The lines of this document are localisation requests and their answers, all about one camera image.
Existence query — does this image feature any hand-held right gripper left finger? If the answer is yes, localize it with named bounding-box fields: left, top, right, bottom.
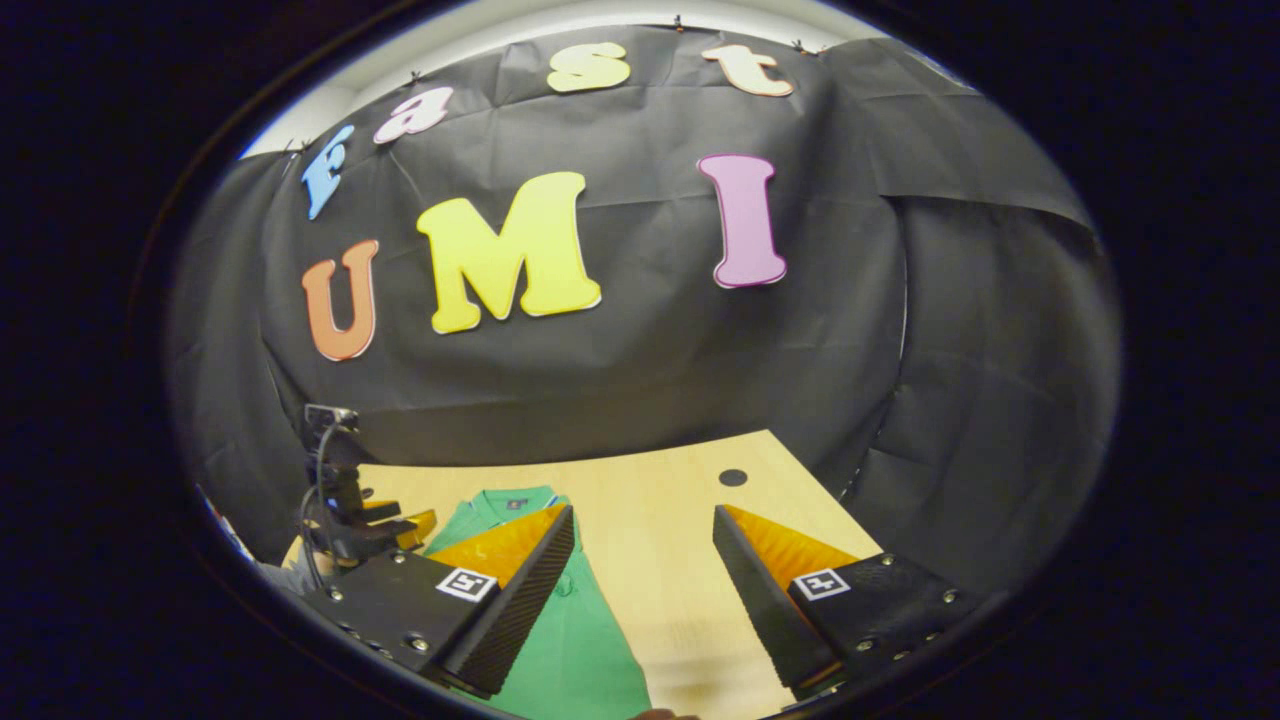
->
left=300, top=503, right=577, bottom=699

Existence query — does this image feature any black backdrop cloth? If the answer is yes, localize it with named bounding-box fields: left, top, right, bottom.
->
left=165, top=25, right=1123, bottom=601

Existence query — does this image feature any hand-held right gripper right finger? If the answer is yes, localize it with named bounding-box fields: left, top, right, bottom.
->
left=712, top=503, right=986, bottom=701

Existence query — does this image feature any white patterned object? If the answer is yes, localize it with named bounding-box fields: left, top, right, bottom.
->
left=198, top=487, right=256, bottom=563

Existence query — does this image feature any black cable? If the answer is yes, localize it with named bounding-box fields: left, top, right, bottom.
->
left=297, top=425, right=346, bottom=593

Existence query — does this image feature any green T-shirt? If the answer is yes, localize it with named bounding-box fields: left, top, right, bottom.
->
left=420, top=486, right=653, bottom=720

